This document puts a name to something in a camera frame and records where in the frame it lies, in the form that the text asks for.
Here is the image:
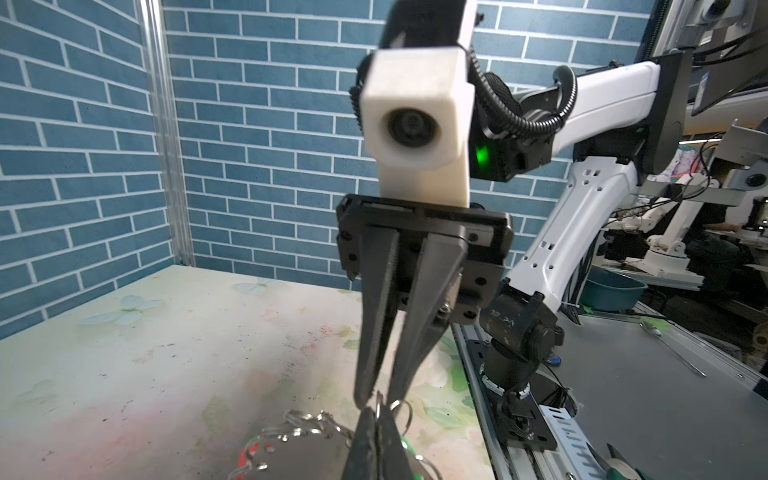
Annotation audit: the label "aluminium rail frame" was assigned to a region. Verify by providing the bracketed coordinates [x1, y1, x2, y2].
[453, 296, 767, 479]

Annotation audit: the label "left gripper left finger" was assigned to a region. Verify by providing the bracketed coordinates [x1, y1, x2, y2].
[341, 407, 378, 480]

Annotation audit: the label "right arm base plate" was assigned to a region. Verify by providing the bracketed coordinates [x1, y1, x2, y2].
[465, 340, 558, 452]

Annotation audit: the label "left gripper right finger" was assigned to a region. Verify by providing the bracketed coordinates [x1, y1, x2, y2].
[377, 407, 414, 480]

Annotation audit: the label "green key tag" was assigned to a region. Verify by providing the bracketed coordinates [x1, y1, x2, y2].
[400, 436, 424, 480]

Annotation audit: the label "green handled pliers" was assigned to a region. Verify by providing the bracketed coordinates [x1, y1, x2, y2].
[587, 443, 652, 480]

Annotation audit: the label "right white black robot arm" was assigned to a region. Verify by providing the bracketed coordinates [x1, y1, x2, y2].
[336, 47, 691, 408]

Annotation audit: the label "teal plastic bowl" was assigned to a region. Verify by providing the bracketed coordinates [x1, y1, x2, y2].
[580, 267, 648, 312]

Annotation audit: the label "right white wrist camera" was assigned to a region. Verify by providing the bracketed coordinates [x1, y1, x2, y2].
[360, 47, 475, 208]

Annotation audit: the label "red key tag right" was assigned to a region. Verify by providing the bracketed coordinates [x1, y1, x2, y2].
[237, 442, 260, 468]

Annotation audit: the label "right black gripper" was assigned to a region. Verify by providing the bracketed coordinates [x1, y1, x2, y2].
[336, 194, 514, 410]

